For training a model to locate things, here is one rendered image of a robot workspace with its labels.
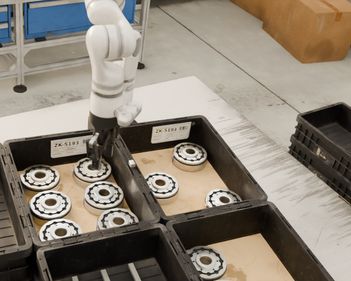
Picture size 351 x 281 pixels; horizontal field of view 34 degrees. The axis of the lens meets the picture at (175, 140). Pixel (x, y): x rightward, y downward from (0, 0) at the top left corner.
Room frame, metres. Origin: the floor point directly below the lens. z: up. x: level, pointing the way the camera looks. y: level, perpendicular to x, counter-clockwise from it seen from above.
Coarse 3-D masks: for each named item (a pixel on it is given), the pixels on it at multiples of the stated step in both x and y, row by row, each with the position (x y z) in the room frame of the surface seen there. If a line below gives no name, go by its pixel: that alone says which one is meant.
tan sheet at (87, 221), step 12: (60, 168) 1.24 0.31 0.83; (60, 180) 1.19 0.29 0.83; (72, 180) 1.20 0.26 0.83; (72, 192) 1.15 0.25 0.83; (72, 204) 1.11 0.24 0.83; (72, 216) 1.06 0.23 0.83; (84, 216) 1.07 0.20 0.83; (96, 216) 1.08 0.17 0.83; (36, 228) 1.00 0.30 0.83; (84, 228) 1.03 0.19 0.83
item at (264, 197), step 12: (156, 120) 1.41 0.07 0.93; (168, 120) 1.42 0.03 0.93; (180, 120) 1.43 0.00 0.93; (204, 120) 1.45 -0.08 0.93; (216, 132) 1.40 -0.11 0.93; (120, 144) 1.26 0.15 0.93; (132, 156) 1.22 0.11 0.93; (240, 168) 1.25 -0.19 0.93; (144, 180) 1.13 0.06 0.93; (252, 180) 1.20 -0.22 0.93; (264, 192) 1.16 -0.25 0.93; (156, 204) 1.05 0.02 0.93; (228, 204) 1.09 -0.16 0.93; (240, 204) 1.10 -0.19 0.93; (168, 216) 1.01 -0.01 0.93; (180, 216) 1.02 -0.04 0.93
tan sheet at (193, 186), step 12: (144, 156) 1.36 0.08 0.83; (156, 156) 1.37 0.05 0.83; (168, 156) 1.38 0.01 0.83; (144, 168) 1.30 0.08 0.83; (156, 168) 1.31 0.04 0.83; (168, 168) 1.32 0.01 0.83; (204, 168) 1.35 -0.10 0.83; (180, 180) 1.28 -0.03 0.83; (192, 180) 1.28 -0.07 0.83; (204, 180) 1.29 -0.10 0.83; (216, 180) 1.30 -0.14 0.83; (180, 192) 1.22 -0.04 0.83; (192, 192) 1.23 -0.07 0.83; (204, 192) 1.24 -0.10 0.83; (168, 204) 1.17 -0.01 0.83; (180, 204) 1.17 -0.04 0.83; (192, 204) 1.18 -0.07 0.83
